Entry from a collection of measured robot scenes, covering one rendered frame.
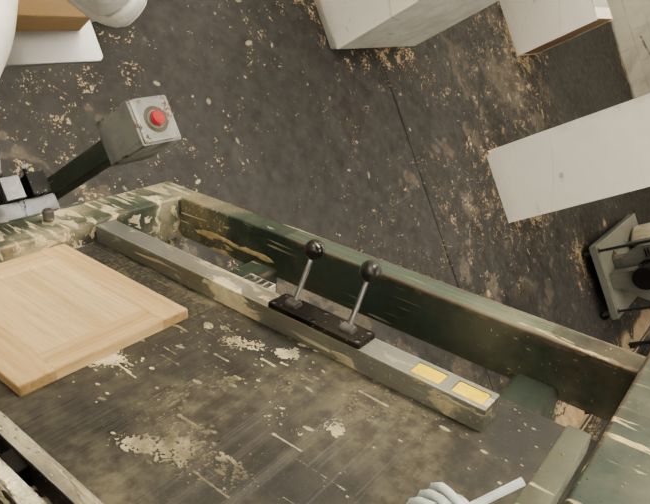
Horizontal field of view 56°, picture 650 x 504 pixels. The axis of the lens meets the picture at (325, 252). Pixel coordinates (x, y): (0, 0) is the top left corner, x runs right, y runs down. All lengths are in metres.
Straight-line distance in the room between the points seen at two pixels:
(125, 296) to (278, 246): 0.37
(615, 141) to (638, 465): 3.90
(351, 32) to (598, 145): 1.93
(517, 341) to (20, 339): 0.83
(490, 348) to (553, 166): 3.66
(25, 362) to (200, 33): 2.32
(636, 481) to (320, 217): 2.64
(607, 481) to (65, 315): 0.87
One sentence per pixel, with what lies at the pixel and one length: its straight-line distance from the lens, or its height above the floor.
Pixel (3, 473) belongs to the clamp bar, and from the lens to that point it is 0.79.
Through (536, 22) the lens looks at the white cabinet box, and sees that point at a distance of 6.00.
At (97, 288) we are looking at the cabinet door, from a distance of 1.25.
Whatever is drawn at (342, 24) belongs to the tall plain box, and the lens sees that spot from 3.71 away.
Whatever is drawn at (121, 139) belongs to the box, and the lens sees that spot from 1.64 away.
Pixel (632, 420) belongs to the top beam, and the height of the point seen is 1.90.
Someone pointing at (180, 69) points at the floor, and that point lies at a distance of 2.98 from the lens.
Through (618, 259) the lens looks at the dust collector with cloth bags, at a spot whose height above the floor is 0.22.
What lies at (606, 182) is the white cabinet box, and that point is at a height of 0.78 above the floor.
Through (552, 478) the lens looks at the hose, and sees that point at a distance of 0.51.
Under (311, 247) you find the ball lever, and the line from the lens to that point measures 1.07.
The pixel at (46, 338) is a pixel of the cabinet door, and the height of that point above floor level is 1.16.
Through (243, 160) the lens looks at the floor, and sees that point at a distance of 3.01.
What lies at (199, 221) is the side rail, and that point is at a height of 0.95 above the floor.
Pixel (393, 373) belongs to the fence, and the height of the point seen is 1.58.
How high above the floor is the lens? 2.19
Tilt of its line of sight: 43 degrees down
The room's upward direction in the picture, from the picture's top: 74 degrees clockwise
